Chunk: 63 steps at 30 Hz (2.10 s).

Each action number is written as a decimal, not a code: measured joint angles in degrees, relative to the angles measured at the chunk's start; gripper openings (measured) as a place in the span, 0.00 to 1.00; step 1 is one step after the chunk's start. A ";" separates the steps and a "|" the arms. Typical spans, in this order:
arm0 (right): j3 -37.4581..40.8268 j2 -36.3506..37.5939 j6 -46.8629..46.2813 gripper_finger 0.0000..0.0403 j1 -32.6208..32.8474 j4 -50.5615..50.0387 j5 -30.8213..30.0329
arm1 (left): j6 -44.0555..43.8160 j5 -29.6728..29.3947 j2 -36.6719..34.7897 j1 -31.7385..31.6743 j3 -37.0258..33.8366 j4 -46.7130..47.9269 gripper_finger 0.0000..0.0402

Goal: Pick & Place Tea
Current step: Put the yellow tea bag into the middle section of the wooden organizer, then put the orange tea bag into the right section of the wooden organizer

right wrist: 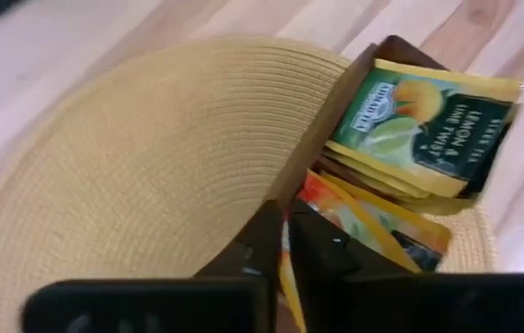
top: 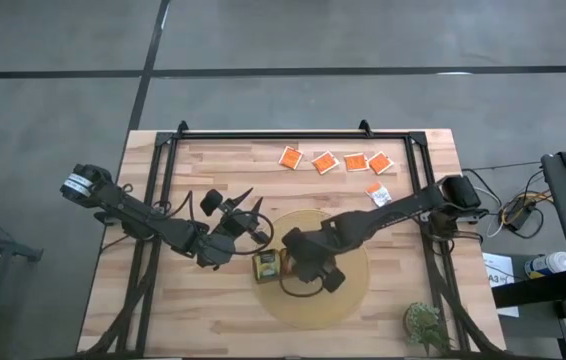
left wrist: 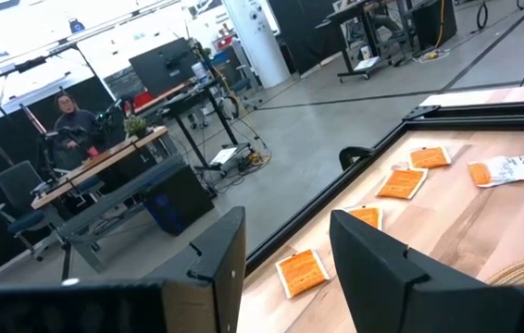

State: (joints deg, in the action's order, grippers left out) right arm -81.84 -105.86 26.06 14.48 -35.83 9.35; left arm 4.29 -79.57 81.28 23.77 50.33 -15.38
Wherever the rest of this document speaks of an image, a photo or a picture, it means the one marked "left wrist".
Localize white cylindrical column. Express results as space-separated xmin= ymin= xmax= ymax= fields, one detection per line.
xmin=221 ymin=0 xmax=292 ymax=89

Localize black computer tower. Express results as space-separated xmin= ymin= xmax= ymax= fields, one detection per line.
xmin=141 ymin=164 xmax=216 ymax=237

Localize white paper sheet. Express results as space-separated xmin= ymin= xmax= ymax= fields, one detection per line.
xmin=209 ymin=146 xmax=239 ymax=167

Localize black rig frame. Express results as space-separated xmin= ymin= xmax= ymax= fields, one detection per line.
xmin=0 ymin=42 xmax=106 ymax=121

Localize black aluminium table frame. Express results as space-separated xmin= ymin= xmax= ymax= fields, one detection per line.
xmin=244 ymin=99 xmax=524 ymax=275

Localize wooden desk grey legs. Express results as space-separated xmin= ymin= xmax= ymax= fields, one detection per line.
xmin=30 ymin=125 xmax=184 ymax=274

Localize person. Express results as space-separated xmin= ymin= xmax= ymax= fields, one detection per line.
xmin=52 ymin=92 xmax=106 ymax=161

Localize black standing desk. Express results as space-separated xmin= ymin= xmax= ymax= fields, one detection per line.
xmin=134 ymin=78 xmax=256 ymax=175

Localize orange and white tea packet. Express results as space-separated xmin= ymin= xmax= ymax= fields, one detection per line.
xmin=467 ymin=154 xmax=524 ymax=189

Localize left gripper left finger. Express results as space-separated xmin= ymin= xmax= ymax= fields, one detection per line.
xmin=0 ymin=206 xmax=247 ymax=333

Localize black monitor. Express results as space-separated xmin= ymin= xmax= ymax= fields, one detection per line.
xmin=128 ymin=36 xmax=201 ymax=98

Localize grey chair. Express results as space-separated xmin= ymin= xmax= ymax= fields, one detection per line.
xmin=0 ymin=160 xmax=67 ymax=263

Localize black rolling desk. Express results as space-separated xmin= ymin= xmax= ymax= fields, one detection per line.
xmin=315 ymin=0 xmax=414 ymax=84

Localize plain orange tea packet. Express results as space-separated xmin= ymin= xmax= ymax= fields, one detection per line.
xmin=274 ymin=248 xmax=331 ymax=300
xmin=406 ymin=145 xmax=453 ymax=171
xmin=375 ymin=166 xmax=430 ymax=201
xmin=343 ymin=204 xmax=384 ymax=231

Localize dark partition panels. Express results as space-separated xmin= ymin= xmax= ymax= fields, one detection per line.
xmin=267 ymin=0 xmax=349 ymax=75

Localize yellow floor cable coil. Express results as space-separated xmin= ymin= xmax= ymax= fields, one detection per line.
xmin=243 ymin=151 xmax=272 ymax=168

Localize small potted desk plant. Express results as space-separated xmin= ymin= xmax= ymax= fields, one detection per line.
xmin=123 ymin=114 xmax=149 ymax=139

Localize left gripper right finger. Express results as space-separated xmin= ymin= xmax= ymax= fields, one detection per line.
xmin=329 ymin=209 xmax=524 ymax=333

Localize black box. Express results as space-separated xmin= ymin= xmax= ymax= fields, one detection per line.
xmin=410 ymin=0 xmax=458 ymax=50

